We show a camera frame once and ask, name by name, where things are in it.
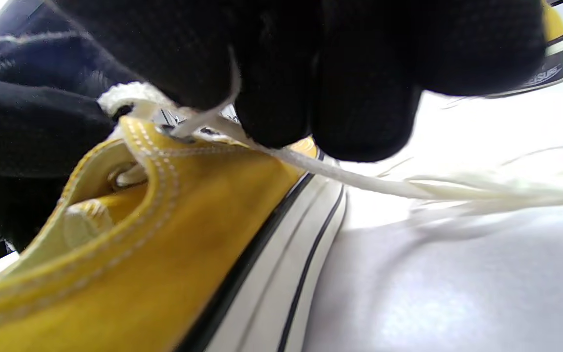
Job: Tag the person's right hand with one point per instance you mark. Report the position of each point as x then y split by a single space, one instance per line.
335 58

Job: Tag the yellow canvas shoe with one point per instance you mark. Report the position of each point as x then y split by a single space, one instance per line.
555 24
164 254

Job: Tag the person's left hand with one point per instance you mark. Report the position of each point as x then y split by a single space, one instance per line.
27 122

